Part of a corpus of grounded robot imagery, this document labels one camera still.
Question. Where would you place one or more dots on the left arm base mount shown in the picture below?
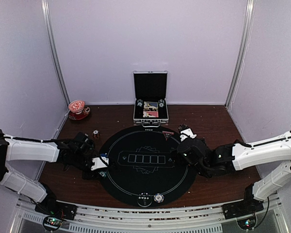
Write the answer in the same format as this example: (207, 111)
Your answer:
(51, 207)

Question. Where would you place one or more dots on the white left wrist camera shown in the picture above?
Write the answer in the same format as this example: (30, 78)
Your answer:
(99, 163)

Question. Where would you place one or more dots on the red floral plate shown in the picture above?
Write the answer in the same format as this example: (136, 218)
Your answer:
(81, 115)

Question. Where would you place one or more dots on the orange black 100 chip stack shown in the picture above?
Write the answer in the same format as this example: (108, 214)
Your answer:
(96, 135)

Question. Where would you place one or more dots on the red card box in case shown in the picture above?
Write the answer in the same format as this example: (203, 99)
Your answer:
(149, 114)

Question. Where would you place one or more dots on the red black triangle marker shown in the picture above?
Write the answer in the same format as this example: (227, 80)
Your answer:
(167, 134)

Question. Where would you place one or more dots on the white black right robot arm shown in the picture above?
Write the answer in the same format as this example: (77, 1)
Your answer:
(238, 156)

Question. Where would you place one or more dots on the clear round dealer button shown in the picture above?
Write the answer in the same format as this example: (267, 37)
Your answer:
(144, 199)

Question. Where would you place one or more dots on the aluminium front rail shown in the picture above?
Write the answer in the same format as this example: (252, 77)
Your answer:
(199, 219)

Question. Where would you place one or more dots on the blue white chips front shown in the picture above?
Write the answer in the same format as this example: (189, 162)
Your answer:
(158, 198)

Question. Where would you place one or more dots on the green chips seat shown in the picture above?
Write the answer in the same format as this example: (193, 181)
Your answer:
(102, 173)

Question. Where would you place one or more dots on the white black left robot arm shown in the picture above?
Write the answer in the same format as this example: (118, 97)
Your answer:
(52, 151)

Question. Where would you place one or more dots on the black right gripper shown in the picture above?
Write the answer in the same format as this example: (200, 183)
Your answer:
(202, 140)

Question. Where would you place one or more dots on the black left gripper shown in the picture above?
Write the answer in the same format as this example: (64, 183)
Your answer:
(92, 175)

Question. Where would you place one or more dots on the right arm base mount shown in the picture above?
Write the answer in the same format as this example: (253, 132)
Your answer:
(247, 206)

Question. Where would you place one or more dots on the red white patterned bowl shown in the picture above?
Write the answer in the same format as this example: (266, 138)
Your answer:
(76, 106)

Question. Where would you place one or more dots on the right chip stack in case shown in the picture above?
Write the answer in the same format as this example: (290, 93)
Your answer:
(161, 103)

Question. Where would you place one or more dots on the chip stack in case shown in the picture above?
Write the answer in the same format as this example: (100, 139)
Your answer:
(139, 103)
(161, 103)

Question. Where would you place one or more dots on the round black poker mat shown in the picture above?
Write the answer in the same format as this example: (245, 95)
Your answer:
(143, 163)

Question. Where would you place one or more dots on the left chip stack in case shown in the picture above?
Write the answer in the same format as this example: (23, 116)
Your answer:
(139, 103)

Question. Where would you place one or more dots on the blue card box in case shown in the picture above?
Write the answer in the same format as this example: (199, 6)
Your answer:
(148, 105)

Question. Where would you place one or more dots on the aluminium poker case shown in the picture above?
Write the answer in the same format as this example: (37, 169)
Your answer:
(150, 86)

